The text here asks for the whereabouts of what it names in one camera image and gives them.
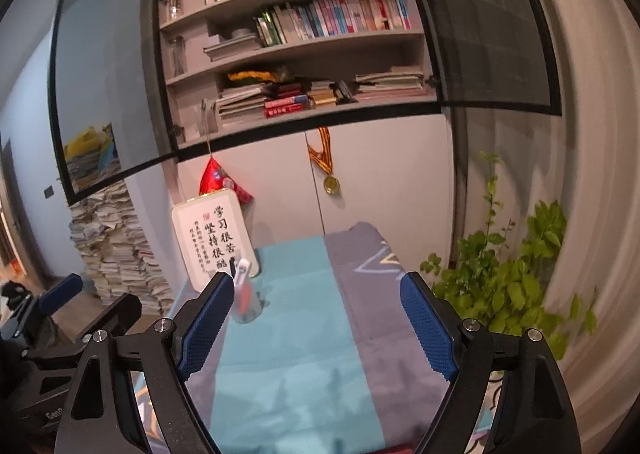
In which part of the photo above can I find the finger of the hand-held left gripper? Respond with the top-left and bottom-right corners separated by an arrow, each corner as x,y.
10,273 -> 84,342
22,293 -> 143,371

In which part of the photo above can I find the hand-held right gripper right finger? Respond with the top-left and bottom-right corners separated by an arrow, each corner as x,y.
399,271 -> 583,454

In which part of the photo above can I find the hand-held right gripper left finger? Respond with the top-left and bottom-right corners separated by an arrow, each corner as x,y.
54,271 -> 236,454

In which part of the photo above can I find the translucent plastic pen cup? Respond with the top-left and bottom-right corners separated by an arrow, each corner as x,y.
229,279 -> 264,325

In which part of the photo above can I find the tall pile of papers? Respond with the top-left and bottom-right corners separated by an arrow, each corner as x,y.
62,124 -> 176,317

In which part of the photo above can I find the green leafy plant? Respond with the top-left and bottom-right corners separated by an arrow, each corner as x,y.
420,151 -> 598,360

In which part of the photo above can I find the dark room door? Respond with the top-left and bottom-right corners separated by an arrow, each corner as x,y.
0,134 -> 51,280

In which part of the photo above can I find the white calligraphy sign board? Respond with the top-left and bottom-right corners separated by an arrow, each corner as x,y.
171,188 -> 261,292

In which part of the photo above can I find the teal and grey tablecloth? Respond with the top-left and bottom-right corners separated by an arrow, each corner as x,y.
127,221 -> 506,454

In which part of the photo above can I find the red hanging pouch ornament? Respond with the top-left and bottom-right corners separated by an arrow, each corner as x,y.
199,104 -> 253,205

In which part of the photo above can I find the grey bookshelf cabinet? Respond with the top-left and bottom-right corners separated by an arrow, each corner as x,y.
150,0 -> 468,255

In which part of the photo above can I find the gold medal striped ribbon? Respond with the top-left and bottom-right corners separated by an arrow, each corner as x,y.
306,127 -> 342,196

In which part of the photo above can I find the stack of grey workbooks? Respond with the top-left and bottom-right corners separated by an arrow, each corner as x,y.
215,84 -> 268,127

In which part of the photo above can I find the red and yellow book stack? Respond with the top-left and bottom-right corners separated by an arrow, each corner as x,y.
264,82 -> 338,119

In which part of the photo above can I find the dark glass cabinet door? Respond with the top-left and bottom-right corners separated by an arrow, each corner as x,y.
47,0 -> 181,207
395,0 -> 563,116

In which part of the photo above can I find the stack of pale booklets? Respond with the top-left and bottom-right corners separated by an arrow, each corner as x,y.
354,67 -> 426,100

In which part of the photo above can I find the yellow flower garland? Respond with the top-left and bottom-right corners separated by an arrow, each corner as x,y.
227,68 -> 278,85

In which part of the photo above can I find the flat pile of grey books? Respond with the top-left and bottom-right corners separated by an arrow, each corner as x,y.
202,32 -> 261,62

